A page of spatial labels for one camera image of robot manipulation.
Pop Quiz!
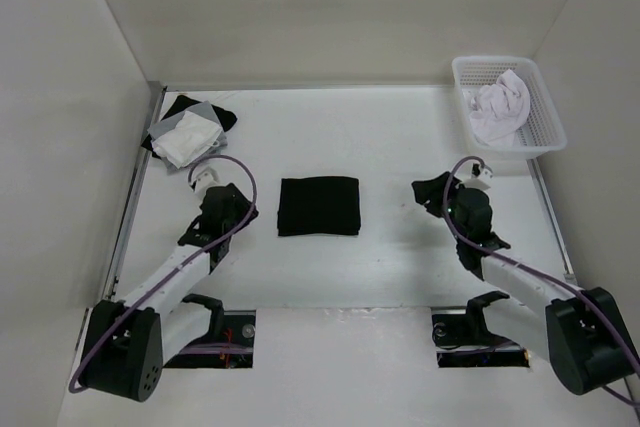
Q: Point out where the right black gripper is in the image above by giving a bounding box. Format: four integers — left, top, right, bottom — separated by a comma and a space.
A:
411, 171, 466, 242

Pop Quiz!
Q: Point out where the black tank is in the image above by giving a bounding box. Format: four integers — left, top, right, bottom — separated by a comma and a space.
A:
141, 95, 237, 151
277, 176, 361, 237

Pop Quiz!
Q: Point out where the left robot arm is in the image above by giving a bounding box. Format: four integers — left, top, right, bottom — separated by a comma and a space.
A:
69, 183, 258, 402

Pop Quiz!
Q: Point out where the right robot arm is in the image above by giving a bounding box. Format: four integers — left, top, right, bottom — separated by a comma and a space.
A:
411, 172, 639, 395

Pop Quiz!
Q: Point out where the folded white tank top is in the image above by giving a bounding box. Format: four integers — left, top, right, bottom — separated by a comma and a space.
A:
152, 112, 223, 168

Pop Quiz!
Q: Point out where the folded black tank top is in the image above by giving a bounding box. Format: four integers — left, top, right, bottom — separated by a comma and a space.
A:
141, 95, 237, 151

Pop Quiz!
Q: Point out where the white tank top in basket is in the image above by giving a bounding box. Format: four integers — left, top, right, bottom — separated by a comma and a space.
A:
468, 69, 531, 148

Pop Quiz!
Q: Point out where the folded grey tank top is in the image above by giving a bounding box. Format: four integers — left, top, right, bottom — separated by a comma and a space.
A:
148, 102, 227, 173

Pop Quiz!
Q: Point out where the white plastic basket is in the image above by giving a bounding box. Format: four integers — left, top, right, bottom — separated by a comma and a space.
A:
451, 56, 567, 161

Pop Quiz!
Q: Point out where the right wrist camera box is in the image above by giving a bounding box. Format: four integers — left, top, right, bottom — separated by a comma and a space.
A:
464, 163, 494, 191

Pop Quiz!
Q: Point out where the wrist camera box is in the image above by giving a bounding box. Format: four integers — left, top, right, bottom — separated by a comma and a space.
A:
464, 163, 494, 191
190, 167, 221, 199

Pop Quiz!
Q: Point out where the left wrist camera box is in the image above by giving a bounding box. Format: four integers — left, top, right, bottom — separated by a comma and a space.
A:
190, 167, 221, 199

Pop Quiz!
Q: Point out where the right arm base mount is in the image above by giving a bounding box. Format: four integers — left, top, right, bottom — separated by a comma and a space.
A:
431, 291, 529, 368

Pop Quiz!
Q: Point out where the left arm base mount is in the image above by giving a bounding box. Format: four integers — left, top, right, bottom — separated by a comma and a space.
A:
164, 294, 257, 370

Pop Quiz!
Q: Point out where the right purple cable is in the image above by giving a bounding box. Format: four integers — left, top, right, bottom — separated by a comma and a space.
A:
442, 155, 640, 408

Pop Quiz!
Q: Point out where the purple cable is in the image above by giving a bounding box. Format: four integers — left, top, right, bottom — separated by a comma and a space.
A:
442, 155, 640, 408
68, 155, 260, 393

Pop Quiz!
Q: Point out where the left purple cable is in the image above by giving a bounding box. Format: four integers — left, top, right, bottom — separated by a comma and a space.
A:
68, 155, 260, 393

